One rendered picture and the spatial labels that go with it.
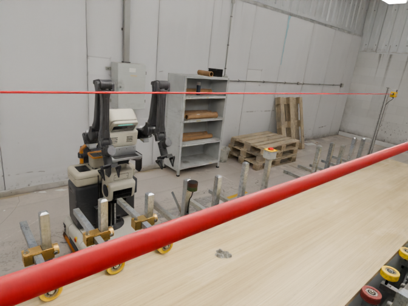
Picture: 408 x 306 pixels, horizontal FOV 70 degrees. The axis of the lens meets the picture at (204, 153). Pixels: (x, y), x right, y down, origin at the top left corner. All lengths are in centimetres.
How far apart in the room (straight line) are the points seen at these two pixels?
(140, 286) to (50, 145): 303
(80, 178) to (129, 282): 141
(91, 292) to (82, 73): 312
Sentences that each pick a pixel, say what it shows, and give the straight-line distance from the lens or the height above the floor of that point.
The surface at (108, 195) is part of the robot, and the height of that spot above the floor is 71.
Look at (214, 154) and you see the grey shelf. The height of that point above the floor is 20.
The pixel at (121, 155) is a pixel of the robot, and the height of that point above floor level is 104.
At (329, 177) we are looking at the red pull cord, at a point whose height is 175.
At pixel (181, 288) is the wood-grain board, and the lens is 132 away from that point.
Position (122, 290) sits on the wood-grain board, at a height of 90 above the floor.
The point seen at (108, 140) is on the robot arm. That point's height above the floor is 123.
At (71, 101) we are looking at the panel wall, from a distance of 405.
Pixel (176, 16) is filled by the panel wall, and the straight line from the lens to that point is 468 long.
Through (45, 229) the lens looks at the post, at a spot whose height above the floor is 107.
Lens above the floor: 181
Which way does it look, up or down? 18 degrees down
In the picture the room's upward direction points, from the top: 6 degrees clockwise
